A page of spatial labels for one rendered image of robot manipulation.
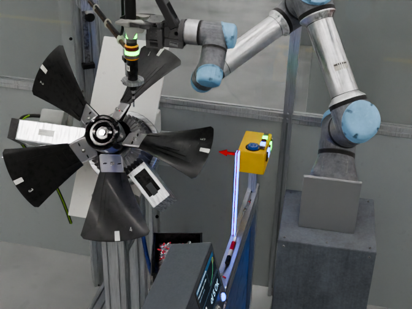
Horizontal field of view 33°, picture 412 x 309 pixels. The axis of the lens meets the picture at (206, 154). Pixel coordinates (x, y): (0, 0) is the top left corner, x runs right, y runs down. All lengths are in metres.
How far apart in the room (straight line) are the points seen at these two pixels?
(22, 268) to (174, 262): 2.09
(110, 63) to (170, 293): 1.27
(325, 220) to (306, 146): 0.83
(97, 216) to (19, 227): 1.50
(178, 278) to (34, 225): 2.11
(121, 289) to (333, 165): 1.09
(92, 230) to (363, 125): 0.91
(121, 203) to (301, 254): 0.61
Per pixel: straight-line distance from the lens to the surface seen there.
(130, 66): 2.18
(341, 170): 2.15
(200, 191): 3.20
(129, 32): 2.12
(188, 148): 2.24
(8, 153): 2.39
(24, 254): 3.80
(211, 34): 2.04
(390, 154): 2.98
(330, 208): 2.19
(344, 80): 2.10
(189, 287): 1.59
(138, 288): 3.12
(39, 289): 3.56
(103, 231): 2.26
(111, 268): 2.78
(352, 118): 2.05
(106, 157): 2.31
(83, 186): 2.57
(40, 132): 2.54
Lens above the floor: 2.29
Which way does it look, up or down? 30 degrees down
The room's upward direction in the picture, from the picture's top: 1 degrees clockwise
